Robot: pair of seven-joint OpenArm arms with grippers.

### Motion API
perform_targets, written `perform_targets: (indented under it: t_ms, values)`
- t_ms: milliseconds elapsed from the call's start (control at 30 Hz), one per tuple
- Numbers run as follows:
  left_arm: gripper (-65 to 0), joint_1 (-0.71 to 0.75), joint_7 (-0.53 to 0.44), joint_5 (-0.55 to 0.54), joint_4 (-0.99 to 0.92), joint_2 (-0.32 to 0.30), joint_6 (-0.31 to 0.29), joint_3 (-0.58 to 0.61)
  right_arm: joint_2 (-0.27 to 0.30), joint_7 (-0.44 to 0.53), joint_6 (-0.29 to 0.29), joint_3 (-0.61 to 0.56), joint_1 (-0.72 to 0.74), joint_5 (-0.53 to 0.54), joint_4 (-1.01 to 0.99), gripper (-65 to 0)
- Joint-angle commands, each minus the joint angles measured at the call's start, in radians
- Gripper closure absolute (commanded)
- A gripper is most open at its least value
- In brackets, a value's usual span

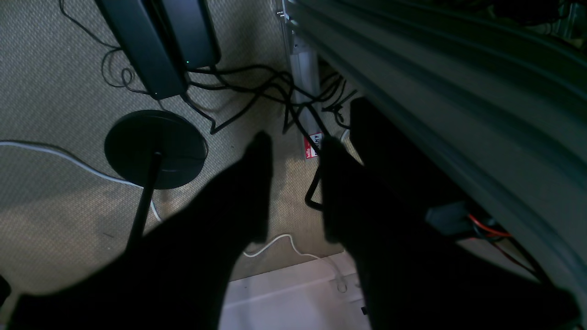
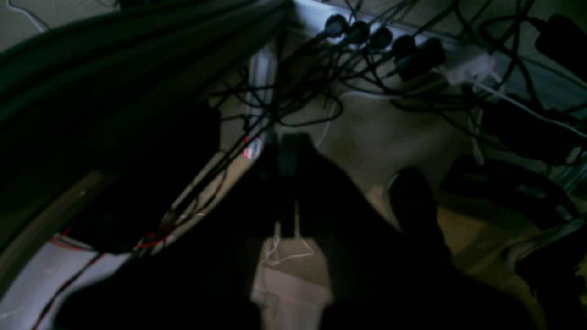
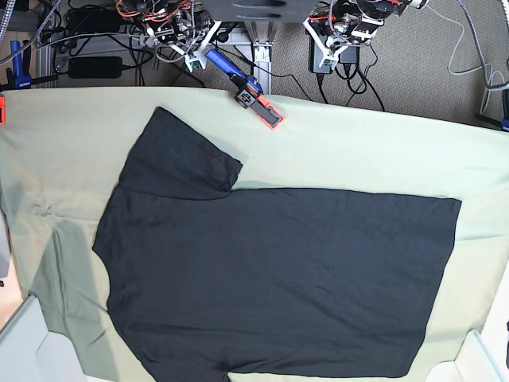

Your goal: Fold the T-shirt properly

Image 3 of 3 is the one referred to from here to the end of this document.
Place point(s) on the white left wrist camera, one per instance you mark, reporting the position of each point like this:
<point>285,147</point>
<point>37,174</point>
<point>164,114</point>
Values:
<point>327,63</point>

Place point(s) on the blue orange bar clamp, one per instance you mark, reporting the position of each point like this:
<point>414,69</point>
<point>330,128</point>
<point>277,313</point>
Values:
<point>250,94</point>

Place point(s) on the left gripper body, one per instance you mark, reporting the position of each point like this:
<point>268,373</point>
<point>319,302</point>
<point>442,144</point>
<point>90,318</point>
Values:
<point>333,35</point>

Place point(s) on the orange clamp jaw left edge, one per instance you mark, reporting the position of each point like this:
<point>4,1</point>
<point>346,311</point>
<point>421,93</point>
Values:
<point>2,110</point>

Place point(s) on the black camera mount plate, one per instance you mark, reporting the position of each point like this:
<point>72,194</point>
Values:
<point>292,11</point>

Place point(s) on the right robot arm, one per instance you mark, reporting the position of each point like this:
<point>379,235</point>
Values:
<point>159,11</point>

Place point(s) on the white bin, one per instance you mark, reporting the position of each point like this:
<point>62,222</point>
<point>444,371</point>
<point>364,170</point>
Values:
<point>482,357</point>
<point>30,352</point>

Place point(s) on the light green table cloth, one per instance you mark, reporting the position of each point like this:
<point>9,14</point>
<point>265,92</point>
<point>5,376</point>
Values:
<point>62,151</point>

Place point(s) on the white bin bottom left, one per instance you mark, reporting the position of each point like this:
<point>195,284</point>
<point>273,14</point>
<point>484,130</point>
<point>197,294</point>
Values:
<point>30,352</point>

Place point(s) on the dark navy T-shirt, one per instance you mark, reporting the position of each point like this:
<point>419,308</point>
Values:
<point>206,279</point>

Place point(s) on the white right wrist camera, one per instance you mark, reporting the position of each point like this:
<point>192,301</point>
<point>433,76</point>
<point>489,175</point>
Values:
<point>195,60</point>

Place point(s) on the blue clamp at left edge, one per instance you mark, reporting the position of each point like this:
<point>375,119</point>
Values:
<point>18,76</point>

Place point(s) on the black power adapter pair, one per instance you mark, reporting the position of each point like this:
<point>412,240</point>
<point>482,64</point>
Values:
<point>318,63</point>

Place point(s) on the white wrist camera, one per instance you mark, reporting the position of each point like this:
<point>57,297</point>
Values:
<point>327,63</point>
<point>195,60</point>

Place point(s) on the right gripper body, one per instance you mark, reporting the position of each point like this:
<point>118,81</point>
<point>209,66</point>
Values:
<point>171,40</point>

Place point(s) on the aluminium frame post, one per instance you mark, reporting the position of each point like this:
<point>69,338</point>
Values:
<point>262,34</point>

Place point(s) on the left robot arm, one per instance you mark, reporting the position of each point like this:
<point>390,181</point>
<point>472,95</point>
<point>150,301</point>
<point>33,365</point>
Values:
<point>378,10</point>

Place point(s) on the black power brick left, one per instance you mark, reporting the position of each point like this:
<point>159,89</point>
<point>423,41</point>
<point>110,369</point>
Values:
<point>95,67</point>

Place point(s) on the white bin bottom right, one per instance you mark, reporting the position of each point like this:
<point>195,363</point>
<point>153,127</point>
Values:
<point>482,357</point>

